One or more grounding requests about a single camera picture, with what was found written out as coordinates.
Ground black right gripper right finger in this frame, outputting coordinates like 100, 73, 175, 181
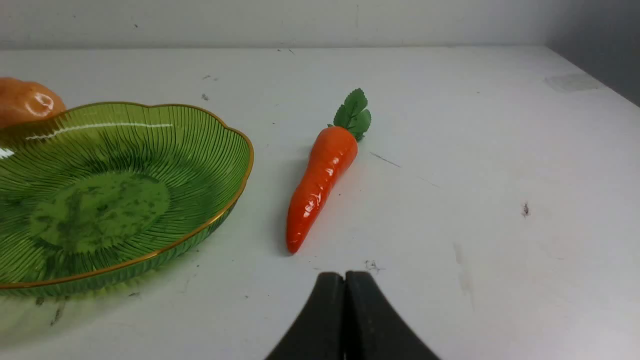
344, 271, 439, 360

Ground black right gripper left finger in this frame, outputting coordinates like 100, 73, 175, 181
267, 272, 345, 360

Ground orange plastic carrot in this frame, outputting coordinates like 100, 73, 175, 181
285, 88, 371, 255

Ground brown potato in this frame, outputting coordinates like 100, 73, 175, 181
0, 77, 67, 129

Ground green glass plate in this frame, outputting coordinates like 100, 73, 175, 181
0, 102, 254, 297

